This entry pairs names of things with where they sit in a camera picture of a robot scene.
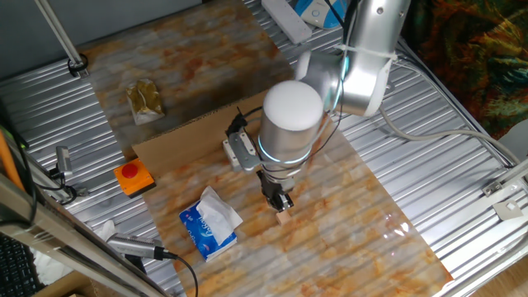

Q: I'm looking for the silver camera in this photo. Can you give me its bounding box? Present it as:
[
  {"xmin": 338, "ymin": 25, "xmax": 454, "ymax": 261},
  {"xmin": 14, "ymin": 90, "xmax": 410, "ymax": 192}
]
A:
[{"xmin": 106, "ymin": 232, "xmax": 167, "ymax": 262}]

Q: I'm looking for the blue tissue pack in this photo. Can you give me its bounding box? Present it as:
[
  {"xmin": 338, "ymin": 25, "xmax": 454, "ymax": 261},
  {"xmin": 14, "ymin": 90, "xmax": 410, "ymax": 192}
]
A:
[{"xmin": 178, "ymin": 185, "xmax": 244, "ymax": 263}]

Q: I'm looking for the marble pattern table mat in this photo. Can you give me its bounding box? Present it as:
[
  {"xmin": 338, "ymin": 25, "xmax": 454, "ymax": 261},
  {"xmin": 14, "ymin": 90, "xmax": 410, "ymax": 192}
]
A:
[{"xmin": 80, "ymin": 2, "xmax": 455, "ymax": 297}]

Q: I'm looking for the brown cardboard box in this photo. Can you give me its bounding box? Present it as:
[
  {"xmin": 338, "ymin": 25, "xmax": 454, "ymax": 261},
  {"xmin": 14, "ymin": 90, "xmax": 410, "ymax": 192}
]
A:
[{"xmin": 32, "ymin": 270, "xmax": 111, "ymax": 297}]

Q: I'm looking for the crumpled white tissue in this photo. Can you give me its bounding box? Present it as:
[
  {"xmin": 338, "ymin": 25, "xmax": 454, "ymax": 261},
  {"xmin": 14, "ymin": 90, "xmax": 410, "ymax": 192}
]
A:
[{"xmin": 31, "ymin": 219, "xmax": 117, "ymax": 286}]

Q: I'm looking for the brown cardboard wall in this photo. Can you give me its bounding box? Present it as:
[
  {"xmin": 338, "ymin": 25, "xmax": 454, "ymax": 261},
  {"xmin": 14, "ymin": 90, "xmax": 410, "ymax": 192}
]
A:
[{"xmin": 131, "ymin": 84, "xmax": 285, "ymax": 178}]

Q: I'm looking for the small grey camera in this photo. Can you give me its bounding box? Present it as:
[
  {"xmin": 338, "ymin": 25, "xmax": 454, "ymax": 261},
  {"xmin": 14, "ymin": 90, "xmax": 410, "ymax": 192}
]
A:
[{"xmin": 55, "ymin": 145, "xmax": 74, "ymax": 173}]

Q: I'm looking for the black keyboard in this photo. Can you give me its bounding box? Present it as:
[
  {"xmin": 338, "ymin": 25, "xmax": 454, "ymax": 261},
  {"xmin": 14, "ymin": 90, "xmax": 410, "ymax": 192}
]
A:
[{"xmin": 0, "ymin": 233, "xmax": 45, "ymax": 297}]

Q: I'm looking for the orange pole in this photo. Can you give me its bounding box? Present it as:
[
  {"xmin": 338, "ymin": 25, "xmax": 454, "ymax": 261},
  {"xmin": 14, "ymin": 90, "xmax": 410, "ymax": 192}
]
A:
[{"xmin": 0, "ymin": 130, "xmax": 25, "ymax": 191}]

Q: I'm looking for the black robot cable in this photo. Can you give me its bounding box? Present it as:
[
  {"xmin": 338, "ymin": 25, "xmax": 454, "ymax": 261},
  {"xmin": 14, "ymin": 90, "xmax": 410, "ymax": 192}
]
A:
[{"xmin": 323, "ymin": 0, "xmax": 360, "ymax": 46}]

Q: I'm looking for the orange box red emergency button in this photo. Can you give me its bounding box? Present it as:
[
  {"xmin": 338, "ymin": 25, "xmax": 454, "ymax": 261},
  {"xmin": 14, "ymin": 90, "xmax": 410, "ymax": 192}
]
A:
[{"xmin": 113, "ymin": 158, "xmax": 157, "ymax": 199}]

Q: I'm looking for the metal camera mount clamp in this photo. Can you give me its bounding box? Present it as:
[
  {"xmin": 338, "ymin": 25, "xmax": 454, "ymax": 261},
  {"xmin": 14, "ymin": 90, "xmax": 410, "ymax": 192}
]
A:
[{"xmin": 48, "ymin": 167, "xmax": 90, "ymax": 206}]

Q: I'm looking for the gold foil packet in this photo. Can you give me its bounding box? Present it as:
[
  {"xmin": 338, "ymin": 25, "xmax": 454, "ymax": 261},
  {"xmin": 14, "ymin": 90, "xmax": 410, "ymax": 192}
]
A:
[{"xmin": 125, "ymin": 78, "xmax": 166, "ymax": 126}]

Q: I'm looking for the metal plate with square hole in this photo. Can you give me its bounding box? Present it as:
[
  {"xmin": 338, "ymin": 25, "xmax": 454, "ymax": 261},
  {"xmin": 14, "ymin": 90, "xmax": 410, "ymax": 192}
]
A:
[{"xmin": 492, "ymin": 199, "xmax": 525, "ymax": 222}]

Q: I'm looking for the black camera cable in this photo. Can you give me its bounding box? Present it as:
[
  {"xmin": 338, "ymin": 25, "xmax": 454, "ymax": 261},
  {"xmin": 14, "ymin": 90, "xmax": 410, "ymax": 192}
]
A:
[{"xmin": 163, "ymin": 250, "xmax": 200, "ymax": 297}]

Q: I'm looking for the pale grey panel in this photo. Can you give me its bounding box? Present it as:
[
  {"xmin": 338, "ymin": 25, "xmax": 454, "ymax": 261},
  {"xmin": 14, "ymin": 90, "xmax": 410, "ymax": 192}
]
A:
[{"xmin": 497, "ymin": 119, "xmax": 528, "ymax": 163}]

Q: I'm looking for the colourful patterned cloth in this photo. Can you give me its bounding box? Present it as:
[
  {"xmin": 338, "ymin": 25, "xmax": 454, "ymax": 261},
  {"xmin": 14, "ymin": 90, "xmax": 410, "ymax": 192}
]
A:
[{"xmin": 395, "ymin": 0, "xmax": 528, "ymax": 140}]

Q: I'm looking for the aluminium profile bar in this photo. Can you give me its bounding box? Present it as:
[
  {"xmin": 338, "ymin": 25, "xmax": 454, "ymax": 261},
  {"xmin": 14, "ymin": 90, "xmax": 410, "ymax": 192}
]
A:
[{"xmin": 482, "ymin": 158, "xmax": 528, "ymax": 195}]

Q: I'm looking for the small metal corner bracket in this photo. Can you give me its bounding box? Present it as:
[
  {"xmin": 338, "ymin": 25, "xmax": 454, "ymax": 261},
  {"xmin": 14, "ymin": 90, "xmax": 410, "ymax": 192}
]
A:
[{"xmin": 481, "ymin": 180, "xmax": 503, "ymax": 198}]

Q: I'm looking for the taped aluminium frame bar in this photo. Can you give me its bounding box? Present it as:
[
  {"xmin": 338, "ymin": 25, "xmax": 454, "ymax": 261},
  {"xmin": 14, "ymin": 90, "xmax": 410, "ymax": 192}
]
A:
[{"xmin": 0, "ymin": 172, "xmax": 170, "ymax": 297}]

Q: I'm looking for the thick grey robot cable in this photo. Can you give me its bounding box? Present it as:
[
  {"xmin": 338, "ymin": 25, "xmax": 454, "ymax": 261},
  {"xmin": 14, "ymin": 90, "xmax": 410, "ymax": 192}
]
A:
[{"xmin": 378, "ymin": 106, "xmax": 523, "ymax": 168}]

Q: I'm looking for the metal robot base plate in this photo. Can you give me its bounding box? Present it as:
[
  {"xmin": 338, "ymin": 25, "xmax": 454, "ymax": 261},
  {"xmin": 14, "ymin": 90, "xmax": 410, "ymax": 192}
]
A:
[{"xmin": 382, "ymin": 69, "xmax": 396, "ymax": 100}]

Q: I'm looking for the wrist camera with grey mount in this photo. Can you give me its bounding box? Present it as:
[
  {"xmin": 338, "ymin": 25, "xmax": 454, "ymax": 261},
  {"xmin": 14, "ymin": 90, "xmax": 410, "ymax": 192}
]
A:
[{"xmin": 222, "ymin": 106, "xmax": 263, "ymax": 173}]

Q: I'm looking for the metal pole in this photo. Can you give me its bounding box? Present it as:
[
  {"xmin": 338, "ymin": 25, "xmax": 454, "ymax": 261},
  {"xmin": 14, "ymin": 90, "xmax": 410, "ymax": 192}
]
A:
[{"xmin": 33, "ymin": 0, "xmax": 90, "ymax": 79}]

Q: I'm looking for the blue and white device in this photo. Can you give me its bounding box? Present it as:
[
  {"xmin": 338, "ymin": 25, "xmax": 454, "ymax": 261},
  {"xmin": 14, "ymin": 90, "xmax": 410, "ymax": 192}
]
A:
[{"xmin": 295, "ymin": 0, "xmax": 348, "ymax": 30}]

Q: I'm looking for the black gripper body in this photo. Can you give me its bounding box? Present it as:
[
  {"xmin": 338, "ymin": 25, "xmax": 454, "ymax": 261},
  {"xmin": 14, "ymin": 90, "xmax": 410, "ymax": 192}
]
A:
[{"xmin": 256, "ymin": 169, "xmax": 296, "ymax": 201}]

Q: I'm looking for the white power strip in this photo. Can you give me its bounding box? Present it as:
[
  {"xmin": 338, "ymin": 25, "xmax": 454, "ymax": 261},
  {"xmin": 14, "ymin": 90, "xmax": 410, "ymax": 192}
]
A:
[{"xmin": 261, "ymin": 0, "xmax": 314, "ymax": 45}]

